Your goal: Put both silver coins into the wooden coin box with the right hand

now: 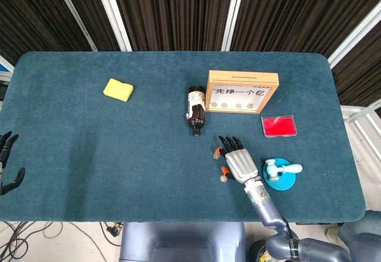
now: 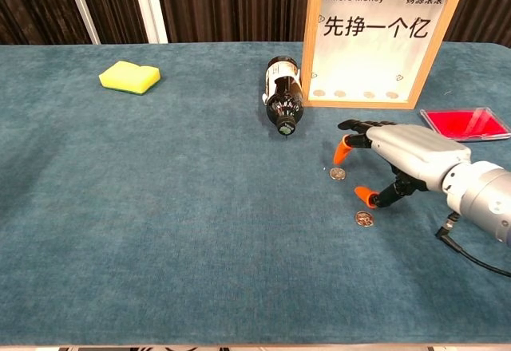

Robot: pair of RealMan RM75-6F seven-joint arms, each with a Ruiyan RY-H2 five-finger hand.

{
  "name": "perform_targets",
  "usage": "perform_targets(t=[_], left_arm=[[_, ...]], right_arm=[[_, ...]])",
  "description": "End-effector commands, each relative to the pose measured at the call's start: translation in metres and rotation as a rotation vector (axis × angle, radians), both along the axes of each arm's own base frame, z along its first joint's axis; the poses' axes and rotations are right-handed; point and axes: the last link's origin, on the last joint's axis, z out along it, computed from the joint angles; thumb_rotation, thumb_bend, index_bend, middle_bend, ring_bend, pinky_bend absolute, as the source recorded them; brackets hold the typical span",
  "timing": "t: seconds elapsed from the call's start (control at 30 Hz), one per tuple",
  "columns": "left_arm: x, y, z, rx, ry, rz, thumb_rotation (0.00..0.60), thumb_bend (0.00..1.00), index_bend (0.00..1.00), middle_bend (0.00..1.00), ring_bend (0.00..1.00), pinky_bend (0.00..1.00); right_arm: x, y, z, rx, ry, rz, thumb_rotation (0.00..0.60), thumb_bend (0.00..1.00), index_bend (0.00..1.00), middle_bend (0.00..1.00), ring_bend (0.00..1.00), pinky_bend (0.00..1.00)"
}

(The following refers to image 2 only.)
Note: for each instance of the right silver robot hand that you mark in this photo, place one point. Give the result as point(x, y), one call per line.
point(419, 147)

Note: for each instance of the silver coin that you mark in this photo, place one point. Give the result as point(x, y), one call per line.
point(339, 93)
point(369, 94)
point(337, 174)
point(392, 95)
point(364, 219)

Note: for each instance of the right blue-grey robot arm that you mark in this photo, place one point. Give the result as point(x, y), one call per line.
point(483, 191)

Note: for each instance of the red ink pad case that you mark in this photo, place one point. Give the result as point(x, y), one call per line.
point(459, 123)

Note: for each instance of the dark glass bottle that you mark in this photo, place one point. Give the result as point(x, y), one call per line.
point(284, 103)

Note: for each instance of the dark pleated curtain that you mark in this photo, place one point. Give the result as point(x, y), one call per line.
point(219, 4)

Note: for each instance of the teal tablecloth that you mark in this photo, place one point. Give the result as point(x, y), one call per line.
point(159, 207)

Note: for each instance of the yellow sponge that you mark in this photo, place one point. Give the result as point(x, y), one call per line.
point(127, 76)

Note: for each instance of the wooden framed money box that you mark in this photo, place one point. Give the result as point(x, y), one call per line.
point(375, 60)

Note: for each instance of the wide white partition post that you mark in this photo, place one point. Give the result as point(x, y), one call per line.
point(149, 8)

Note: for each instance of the thin grey partition post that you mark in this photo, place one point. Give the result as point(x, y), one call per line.
point(80, 4)

